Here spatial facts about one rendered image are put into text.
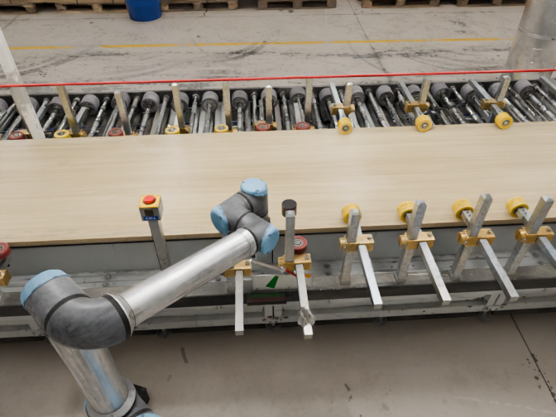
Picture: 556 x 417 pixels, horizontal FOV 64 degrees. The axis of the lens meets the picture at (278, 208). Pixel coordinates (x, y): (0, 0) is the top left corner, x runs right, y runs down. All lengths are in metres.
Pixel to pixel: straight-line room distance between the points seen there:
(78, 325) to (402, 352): 1.98
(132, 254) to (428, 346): 1.69
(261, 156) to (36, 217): 1.10
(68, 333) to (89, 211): 1.17
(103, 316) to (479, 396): 2.09
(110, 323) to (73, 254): 1.21
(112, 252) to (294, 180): 0.92
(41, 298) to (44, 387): 1.68
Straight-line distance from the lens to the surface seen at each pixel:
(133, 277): 2.23
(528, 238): 2.10
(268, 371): 2.56
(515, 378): 2.84
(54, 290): 1.14
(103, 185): 2.33
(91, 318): 1.07
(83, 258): 2.26
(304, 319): 1.67
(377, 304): 1.65
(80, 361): 1.32
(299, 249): 1.85
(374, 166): 2.34
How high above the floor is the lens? 2.26
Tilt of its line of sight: 42 degrees down
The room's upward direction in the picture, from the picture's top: straight up
